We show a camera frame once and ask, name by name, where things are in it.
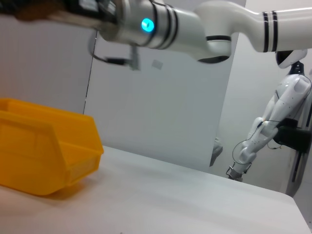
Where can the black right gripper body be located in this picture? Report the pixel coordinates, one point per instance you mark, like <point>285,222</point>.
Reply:
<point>90,7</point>

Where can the yellow plastic bin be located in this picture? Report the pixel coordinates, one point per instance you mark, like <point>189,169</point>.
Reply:
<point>36,146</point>

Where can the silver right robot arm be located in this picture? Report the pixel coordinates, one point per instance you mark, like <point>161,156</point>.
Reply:
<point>190,26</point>

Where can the white paper wall label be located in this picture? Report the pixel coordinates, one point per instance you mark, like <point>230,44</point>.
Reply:
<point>157,64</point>

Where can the black robot support bracket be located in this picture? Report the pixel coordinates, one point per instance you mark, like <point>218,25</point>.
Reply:
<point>292,139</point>

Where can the white humanoid robot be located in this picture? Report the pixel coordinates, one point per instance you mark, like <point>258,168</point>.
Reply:
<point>290,97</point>

